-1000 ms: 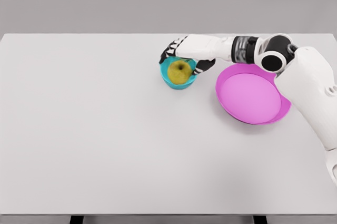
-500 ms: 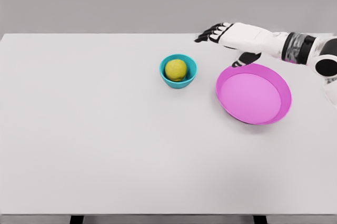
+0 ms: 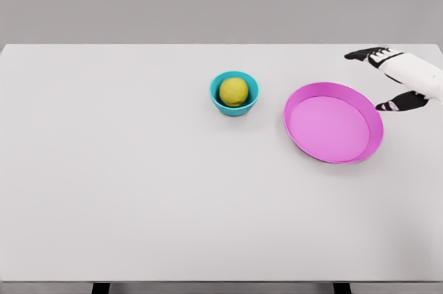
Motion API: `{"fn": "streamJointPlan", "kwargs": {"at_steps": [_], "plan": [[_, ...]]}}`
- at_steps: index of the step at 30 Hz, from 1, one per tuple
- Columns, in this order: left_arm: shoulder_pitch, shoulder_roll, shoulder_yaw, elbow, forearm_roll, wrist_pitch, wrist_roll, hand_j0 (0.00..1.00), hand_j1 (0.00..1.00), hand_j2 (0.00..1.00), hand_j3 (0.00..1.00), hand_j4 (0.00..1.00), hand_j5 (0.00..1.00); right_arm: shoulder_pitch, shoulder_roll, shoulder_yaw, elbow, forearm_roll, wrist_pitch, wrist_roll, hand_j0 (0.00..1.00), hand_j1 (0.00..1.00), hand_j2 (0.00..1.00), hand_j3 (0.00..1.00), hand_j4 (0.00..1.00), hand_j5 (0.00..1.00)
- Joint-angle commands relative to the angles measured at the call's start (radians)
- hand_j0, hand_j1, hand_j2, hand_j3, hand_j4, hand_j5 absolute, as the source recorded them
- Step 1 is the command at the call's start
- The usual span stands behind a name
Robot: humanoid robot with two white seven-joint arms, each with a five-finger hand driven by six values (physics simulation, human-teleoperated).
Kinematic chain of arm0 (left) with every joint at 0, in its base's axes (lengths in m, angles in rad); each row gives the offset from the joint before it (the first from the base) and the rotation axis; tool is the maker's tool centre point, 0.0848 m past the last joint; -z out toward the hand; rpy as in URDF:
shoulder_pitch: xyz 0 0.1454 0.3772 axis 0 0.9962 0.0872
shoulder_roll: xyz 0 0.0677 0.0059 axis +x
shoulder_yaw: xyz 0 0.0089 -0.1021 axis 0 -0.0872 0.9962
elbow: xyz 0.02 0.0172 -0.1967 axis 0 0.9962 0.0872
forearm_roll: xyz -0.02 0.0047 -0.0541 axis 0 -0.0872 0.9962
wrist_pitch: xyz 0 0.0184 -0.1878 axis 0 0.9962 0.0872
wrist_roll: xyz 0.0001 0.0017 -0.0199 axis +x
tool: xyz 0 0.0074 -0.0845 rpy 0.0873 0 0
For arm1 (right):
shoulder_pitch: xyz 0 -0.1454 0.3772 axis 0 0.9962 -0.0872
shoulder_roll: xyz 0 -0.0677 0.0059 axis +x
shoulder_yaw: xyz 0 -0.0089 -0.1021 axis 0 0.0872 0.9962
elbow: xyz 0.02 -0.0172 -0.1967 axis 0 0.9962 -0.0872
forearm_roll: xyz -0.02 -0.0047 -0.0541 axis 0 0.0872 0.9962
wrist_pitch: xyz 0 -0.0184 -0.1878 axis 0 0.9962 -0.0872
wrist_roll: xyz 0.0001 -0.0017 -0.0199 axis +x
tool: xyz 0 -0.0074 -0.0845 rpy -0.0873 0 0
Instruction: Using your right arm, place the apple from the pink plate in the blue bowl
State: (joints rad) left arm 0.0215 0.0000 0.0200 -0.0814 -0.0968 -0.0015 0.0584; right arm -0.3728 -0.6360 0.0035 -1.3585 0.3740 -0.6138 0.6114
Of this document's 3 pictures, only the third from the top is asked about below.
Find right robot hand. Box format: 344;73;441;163
343;46;443;113

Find pink plate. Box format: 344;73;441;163
283;82;385;165

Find yellow-green apple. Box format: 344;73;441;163
219;77;249;108

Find blue bowl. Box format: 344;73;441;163
209;71;260;118

